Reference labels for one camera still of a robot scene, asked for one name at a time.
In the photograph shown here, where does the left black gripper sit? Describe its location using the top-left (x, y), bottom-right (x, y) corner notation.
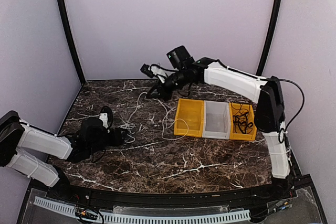
top-left (87, 127), bottom-right (127, 155)

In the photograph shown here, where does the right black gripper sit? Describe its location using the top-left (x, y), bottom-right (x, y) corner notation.
top-left (146, 68), bottom-right (189, 101)

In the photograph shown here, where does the yellow bin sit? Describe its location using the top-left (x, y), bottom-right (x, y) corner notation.
top-left (229, 103), bottom-right (257, 142)
top-left (174, 98), bottom-right (204, 137)

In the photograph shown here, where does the white translucent bin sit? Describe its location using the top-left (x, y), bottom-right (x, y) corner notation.
top-left (202, 100), bottom-right (231, 140)

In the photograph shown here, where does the thin black cable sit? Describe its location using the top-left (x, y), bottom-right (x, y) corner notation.
top-left (230, 102), bottom-right (251, 117)

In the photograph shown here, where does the thick black cable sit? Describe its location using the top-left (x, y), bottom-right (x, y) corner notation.
top-left (233, 111), bottom-right (255, 134)

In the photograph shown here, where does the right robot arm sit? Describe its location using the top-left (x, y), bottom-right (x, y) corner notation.
top-left (140, 46), bottom-right (291, 200)

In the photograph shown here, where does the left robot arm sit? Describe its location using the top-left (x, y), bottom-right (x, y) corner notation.
top-left (1, 106), bottom-right (127, 201)

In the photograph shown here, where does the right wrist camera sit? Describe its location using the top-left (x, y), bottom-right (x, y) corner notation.
top-left (140, 64), bottom-right (168, 83)

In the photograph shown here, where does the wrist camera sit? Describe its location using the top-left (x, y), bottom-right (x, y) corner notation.
top-left (99, 106), bottom-right (113, 129)
top-left (140, 64), bottom-right (168, 83)

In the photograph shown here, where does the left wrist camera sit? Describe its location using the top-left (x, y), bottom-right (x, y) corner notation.
top-left (99, 106), bottom-right (113, 129)

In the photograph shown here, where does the white slotted cable duct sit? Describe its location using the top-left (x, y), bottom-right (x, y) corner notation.
top-left (34, 197), bottom-right (250, 223)

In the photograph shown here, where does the left black frame post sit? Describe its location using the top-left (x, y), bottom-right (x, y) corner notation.
top-left (57, 0), bottom-right (86, 85)

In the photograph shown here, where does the black frame post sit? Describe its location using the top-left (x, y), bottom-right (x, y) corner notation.
top-left (256, 0), bottom-right (281, 76)
top-left (57, 0), bottom-right (86, 85)

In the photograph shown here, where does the right black frame post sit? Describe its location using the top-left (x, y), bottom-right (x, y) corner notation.
top-left (256, 0), bottom-right (281, 76)

